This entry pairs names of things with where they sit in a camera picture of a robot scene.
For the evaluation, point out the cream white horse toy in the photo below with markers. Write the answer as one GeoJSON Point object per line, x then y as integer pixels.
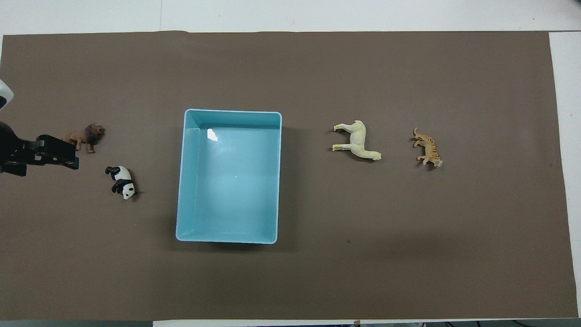
{"type": "Point", "coordinates": [358, 141]}

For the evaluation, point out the brown table mat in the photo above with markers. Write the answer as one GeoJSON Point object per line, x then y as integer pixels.
{"type": "Point", "coordinates": [317, 272]}

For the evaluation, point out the orange striped tiger toy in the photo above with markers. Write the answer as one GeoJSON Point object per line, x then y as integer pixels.
{"type": "Point", "coordinates": [429, 147]}

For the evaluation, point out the brown lion toy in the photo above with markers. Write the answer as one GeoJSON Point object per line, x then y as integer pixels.
{"type": "Point", "coordinates": [88, 135]}

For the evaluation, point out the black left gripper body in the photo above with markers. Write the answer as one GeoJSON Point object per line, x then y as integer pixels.
{"type": "Point", "coordinates": [11, 152]}

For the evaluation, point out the light blue storage box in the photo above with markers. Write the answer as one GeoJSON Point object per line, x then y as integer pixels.
{"type": "Point", "coordinates": [229, 181]}

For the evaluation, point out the black and white panda toy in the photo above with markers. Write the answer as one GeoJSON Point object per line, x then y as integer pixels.
{"type": "Point", "coordinates": [122, 180]}

